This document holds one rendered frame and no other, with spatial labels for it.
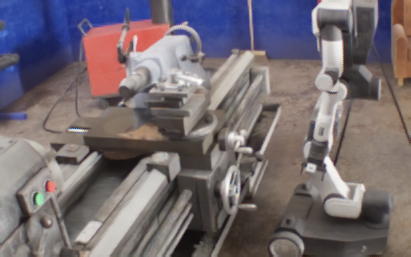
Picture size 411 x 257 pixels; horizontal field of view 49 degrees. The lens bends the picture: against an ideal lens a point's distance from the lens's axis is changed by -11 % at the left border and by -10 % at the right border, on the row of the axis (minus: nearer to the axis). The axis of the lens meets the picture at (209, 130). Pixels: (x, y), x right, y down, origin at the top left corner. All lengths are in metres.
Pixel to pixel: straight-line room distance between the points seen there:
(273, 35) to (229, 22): 0.56
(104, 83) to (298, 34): 2.36
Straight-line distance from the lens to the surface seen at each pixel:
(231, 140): 2.03
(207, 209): 2.03
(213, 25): 6.03
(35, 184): 1.13
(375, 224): 2.68
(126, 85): 2.09
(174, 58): 2.42
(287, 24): 5.82
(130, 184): 1.90
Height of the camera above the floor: 1.79
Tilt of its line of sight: 25 degrees down
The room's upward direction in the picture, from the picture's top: 6 degrees counter-clockwise
